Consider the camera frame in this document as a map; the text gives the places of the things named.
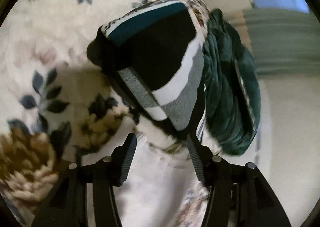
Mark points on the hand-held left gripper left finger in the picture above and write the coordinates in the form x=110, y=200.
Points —
x=128, y=159

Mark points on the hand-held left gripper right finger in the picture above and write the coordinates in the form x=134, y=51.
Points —
x=196, y=159

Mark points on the black grey white striped garment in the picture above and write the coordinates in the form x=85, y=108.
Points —
x=152, y=67

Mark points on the dark green velvet cloth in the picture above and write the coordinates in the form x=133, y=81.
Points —
x=228, y=87

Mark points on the floral fleece blanket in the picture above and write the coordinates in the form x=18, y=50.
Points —
x=62, y=67

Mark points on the grey green curtain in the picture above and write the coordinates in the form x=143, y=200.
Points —
x=280, y=42

